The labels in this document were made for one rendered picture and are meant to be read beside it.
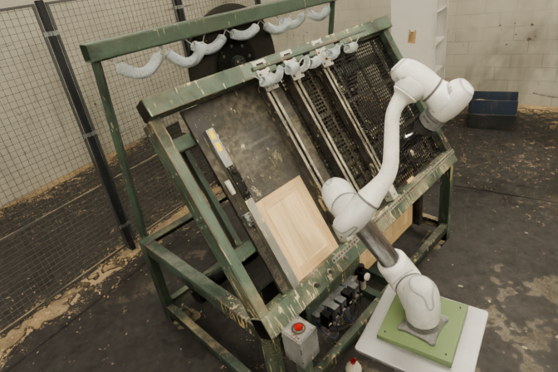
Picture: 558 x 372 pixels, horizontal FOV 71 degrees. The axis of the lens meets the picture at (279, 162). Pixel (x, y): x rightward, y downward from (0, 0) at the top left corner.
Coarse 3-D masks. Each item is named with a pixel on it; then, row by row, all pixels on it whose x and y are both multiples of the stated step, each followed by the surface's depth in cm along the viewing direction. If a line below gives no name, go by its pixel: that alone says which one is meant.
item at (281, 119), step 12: (264, 60) 228; (264, 72) 226; (264, 84) 224; (276, 84) 228; (264, 96) 230; (276, 96) 231; (276, 108) 228; (276, 120) 232; (288, 120) 231; (288, 132) 228; (288, 144) 233; (300, 144) 231; (300, 156) 230; (300, 168) 234; (312, 168) 232; (312, 180) 231; (324, 204) 233; (348, 240) 231
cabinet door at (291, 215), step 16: (272, 192) 219; (288, 192) 223; (304, 192) 230; (272, 208) 215; (288, 208) 221; (304, 208) 227; (272, 224) 212; (288, 224) 218; (304, 224) 224; (320, 224) 230; (288, 240) 215; (304, 240) 221; (320, 240) 227; (288, 256) 212; (304, 256) 218; (320, 256) 224; (304, 272) 215
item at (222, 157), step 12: (204, 132) 203; (216, 156) 205; (228, 156) 206; (252, 204) 206; (252, 216) 204; (264, 228) 206; (264, 240) 206; (276, 252) 206; (276, 264) 208; (288, 264) 208; (288, 276) 206
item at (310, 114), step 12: (300, 72) 242; (288, 84) 245; (300, 84) 244; (300, 96) 242; (300, 108) 247; (312, 108) 245; (312, 120) 244; (312, 132) 248; (324, 132) 246; (324, 144) 245; (336, 156) 247; (336, 168) 246; (348, 180) 245
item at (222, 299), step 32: (448, 192) 340; (416, 224) 351; (448, 224) 351; (160, 256) 265; (256, 256) 273; (416, 256) 318; (160, 288) 298; (192, 288) 244; (384, 288) 292; (224, 352) 262
